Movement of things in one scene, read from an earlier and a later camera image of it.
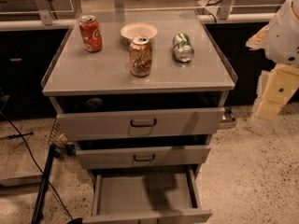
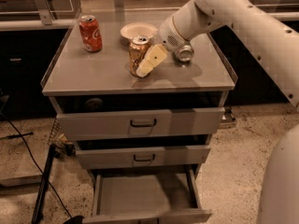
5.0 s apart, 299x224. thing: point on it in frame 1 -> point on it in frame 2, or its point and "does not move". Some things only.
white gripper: (282, 37) -> (167, 35)
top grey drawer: (140, 118) does not move
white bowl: (131, 30) does not move
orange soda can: (140, 54) does not move
